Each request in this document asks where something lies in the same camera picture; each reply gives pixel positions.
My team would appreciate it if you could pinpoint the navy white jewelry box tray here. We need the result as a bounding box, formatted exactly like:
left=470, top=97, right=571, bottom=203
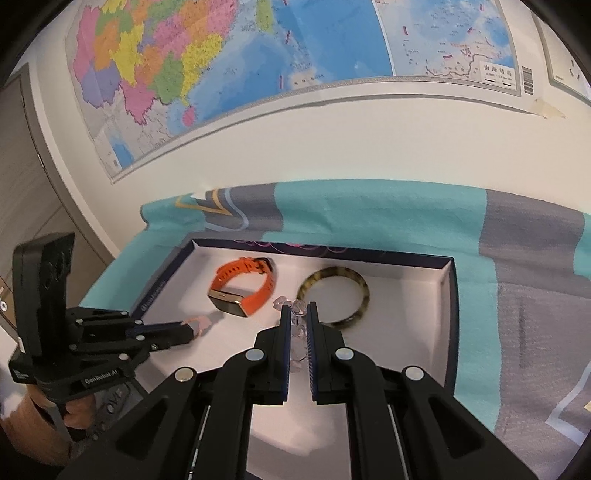
left=133, top=238, right=459, bottom=479

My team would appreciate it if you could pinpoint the clear pink bead bracelet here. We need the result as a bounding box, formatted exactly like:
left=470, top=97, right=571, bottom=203
left=272, top=295, right=312, bottom=375

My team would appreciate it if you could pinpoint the orange smart watch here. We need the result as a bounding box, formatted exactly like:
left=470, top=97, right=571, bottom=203
left=207, top=257, right=276, bottom=318

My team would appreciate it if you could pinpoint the orange-sleeved left forearm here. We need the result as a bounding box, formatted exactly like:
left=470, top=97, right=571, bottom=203
left=1, top=392, right=70, bottom=467

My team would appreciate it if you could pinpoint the person's left hand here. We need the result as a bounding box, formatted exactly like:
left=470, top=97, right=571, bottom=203
left=26, top=385, right=96, bottom=430

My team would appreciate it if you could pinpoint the teal grey bed blanket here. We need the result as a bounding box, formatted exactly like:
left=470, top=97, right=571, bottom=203
left=82, top=180, right=590, bottom=479

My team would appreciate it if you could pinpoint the pink ring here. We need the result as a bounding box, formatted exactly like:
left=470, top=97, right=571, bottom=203
left=184, top=315, right=215, bottom=336

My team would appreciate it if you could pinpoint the grey wooden door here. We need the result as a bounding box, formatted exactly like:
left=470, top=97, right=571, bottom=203
left=1, top=66, right=113, bottom=336

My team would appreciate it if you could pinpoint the colourful wall map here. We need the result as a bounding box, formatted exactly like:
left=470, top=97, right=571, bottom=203
left=65, top=1, right=533, bottom=181

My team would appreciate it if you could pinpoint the tortoiseshell bangle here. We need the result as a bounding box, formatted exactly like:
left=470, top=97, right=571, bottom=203
left=297, top=265, right=370, bottom=330

